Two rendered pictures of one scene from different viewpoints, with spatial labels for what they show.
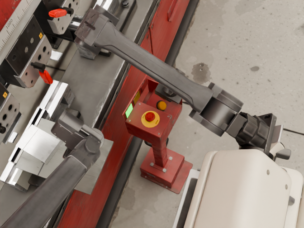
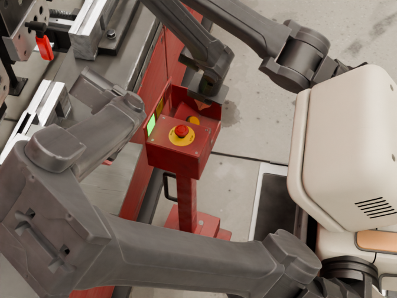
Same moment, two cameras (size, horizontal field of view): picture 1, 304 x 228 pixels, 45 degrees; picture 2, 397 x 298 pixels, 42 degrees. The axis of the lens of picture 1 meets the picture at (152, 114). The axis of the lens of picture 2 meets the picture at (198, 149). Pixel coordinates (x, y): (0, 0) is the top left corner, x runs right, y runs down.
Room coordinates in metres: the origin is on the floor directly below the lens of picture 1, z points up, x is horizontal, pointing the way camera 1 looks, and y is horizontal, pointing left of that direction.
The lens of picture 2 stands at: (-0.23, 0.20, 1.93)
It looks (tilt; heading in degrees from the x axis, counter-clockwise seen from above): 55 degrees down; 344
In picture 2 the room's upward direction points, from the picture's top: straight up
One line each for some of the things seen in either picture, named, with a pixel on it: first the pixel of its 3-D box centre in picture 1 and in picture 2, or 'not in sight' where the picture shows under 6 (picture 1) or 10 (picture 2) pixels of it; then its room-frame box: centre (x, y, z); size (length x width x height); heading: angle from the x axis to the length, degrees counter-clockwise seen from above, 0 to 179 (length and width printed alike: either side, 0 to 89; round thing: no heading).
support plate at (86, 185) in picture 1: (64, 154); (72, 168); (0.44, 0.29, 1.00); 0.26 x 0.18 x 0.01; 62
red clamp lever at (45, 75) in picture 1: (42, 73); (40, 41); (0.61, 0.29, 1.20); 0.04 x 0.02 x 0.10; 62
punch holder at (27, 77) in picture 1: (19, 50); (7, 7); (0.66, 0.34, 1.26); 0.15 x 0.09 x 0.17; 152
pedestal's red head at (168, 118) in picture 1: (154, 111); (184, 128); (0.66, -0.01, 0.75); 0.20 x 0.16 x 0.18; 144
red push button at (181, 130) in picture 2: (150, 117); (181, 133); (0.61, 0.01, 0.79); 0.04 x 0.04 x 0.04
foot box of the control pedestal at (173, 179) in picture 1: (166, 167); (195, 237); (0.64, -0.03, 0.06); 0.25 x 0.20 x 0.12; 54
